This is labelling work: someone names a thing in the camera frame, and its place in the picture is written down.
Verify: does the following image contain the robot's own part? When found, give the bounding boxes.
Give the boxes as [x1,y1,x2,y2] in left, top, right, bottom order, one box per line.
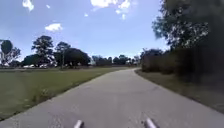
[144,117,158,128]
[73,119,84,128]

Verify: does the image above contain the grass verge by bushes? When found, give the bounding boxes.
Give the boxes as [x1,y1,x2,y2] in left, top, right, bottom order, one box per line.
[134,68,224,114]

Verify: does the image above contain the distant row of trees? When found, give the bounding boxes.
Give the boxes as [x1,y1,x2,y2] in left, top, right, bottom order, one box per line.
[0,35,142,69]

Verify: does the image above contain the wide grass field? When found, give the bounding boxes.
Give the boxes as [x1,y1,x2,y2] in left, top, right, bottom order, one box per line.
[0,66,134,122]

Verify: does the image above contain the dark trees and bushes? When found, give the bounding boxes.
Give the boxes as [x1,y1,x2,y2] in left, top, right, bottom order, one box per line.
[139,0,224,84]

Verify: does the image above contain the grey concrete path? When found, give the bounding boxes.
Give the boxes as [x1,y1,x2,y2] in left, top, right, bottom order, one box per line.
[0,67,224,128]

